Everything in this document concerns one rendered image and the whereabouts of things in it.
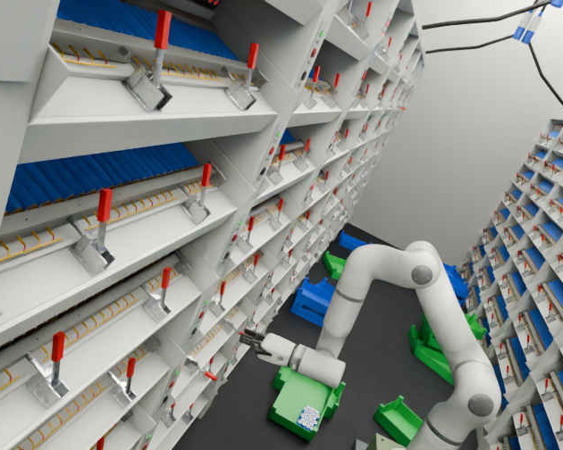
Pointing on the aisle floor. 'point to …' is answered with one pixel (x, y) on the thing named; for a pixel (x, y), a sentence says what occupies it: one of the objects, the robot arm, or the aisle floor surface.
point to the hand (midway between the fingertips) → (247, 337)
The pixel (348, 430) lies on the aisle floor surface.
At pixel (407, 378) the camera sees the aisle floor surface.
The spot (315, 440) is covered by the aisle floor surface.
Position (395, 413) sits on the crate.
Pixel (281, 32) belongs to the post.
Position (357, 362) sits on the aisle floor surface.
